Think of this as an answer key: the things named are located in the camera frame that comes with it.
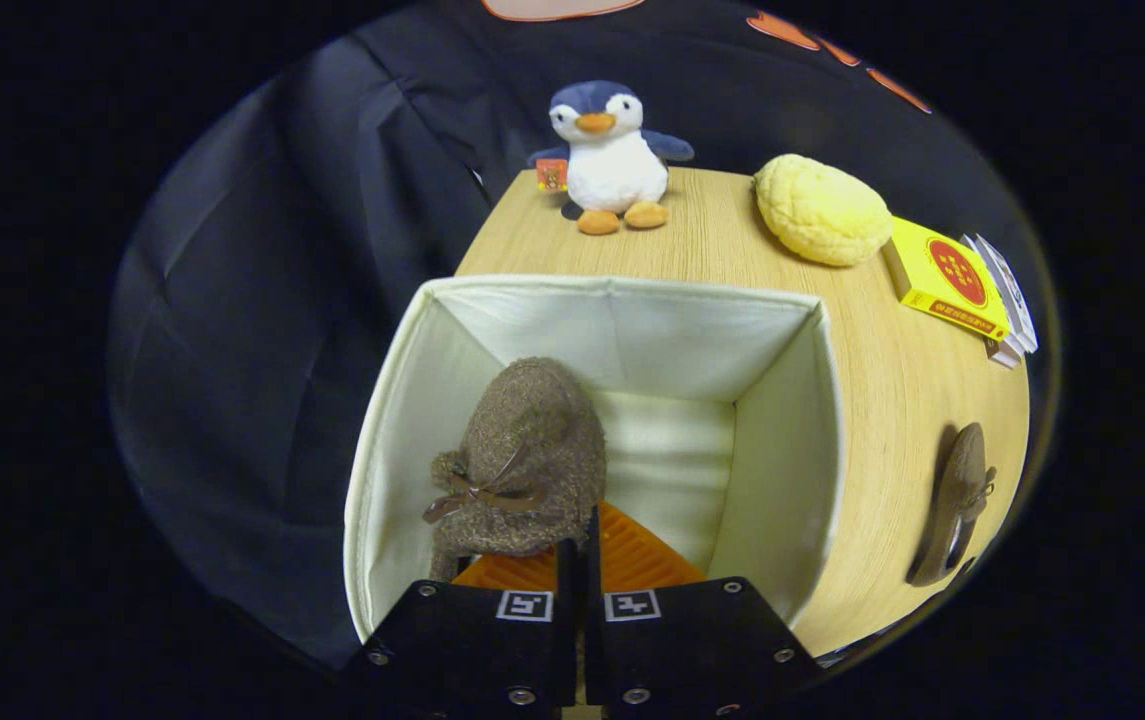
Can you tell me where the brown fuzzy bow shoe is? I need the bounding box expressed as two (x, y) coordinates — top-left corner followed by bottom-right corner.
(905, 421), (999, 588)
(421, 356), (609, 583)

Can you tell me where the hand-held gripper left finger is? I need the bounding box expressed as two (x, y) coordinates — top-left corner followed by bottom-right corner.
(345, 538), (580, 720)

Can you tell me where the yellow book with red circle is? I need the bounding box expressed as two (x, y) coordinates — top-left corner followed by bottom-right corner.
(882, 215), (1011, 344)

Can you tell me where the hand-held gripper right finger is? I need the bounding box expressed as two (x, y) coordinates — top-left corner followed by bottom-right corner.
(585, 501), (825, 720)

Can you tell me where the white illustrated book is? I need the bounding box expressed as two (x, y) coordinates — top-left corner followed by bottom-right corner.
(975, 233), (1040, 354)

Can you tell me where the plain white book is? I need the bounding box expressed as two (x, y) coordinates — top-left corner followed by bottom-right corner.
(960, 235), (1025, 370)

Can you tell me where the burlap storage box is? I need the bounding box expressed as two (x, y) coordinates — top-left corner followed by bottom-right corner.
(342, 274), (848, 643)

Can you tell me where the blue white penguin plush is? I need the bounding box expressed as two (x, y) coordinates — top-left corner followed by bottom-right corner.
(528, 80), (695, 237)

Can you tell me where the yellow bread plush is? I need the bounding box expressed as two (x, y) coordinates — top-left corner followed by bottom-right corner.
(753, 153), (894, 268)

